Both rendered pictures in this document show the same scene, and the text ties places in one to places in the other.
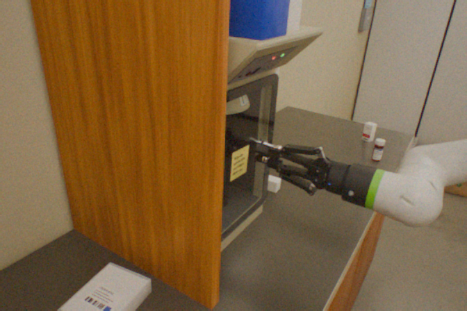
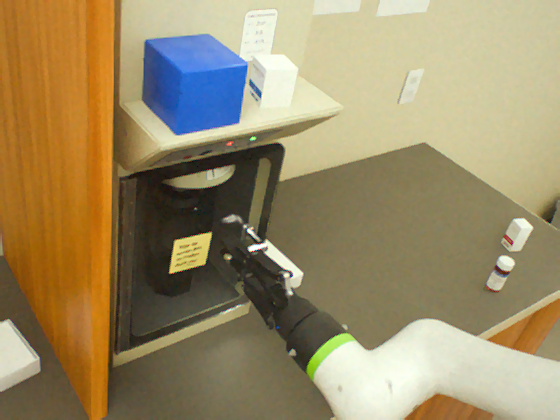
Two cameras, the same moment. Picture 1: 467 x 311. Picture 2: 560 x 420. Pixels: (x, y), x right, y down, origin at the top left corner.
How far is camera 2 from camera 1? 0.46 m
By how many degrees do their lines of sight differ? 17
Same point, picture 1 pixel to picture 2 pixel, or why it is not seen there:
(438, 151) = (438, 343)
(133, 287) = (15, 361)
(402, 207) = (335, 401)
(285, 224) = (266, 344)
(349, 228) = not seen: hidden behind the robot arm
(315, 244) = (284, 389)
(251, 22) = (168, 108)
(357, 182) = (303, 343)
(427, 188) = (374, 391)
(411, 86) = not seen: outside the picture
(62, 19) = not seen: outside the picture
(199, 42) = (78, 129)
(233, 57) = (141, 146)
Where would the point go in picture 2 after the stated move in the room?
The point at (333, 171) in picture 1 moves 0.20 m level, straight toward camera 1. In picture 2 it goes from (287, 314) to (197, 385)
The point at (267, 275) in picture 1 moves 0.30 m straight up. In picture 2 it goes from (187, 406) to (205, 291)
